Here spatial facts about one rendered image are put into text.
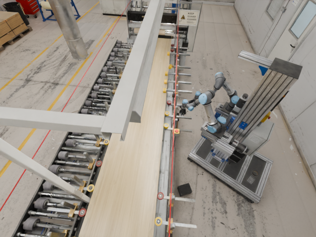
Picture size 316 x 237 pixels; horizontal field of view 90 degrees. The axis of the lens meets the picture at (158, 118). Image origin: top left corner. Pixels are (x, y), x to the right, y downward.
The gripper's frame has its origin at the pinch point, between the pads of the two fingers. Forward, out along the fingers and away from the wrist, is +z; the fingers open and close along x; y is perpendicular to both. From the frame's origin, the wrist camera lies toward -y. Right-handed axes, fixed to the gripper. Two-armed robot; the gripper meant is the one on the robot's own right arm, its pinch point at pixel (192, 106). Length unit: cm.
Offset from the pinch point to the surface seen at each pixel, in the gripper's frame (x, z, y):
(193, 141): -20, 83, 18
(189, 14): 222, -69, -13
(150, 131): -64, -8, -67
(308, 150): -28, 62, 230
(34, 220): -187, -3, -177
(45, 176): -164, -95, -125
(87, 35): 399, 81, -370
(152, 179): -133, -8, -55
